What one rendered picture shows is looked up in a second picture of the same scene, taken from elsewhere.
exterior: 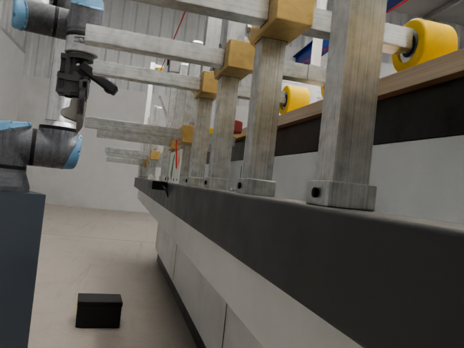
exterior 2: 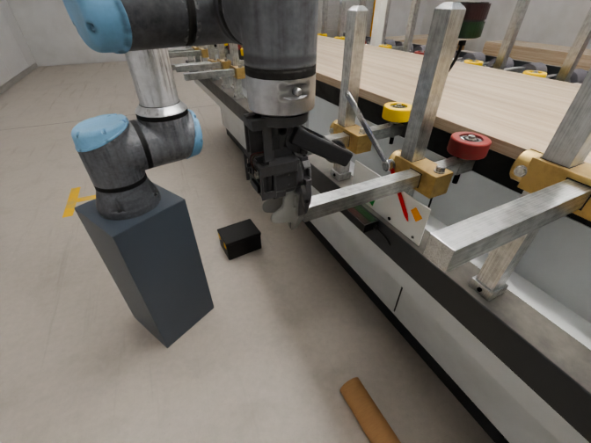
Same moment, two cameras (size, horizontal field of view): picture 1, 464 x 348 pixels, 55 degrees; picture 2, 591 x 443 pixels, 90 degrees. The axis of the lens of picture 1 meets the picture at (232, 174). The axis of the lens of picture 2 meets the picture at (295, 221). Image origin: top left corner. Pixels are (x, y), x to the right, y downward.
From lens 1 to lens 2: 1.08 m
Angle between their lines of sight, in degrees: 41
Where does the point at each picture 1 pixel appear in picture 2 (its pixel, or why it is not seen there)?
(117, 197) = not seen: hidden behind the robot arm
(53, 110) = (150, 93)
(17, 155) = (134, 170)
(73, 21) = (272, 46)
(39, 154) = (159, 158)
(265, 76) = not seen: outside the picture
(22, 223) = (174, 236)
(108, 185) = not seen: hidden behind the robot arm
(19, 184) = (151, 199)
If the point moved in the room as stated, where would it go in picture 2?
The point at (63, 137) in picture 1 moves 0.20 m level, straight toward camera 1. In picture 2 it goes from (178, 128) to (201, 152)
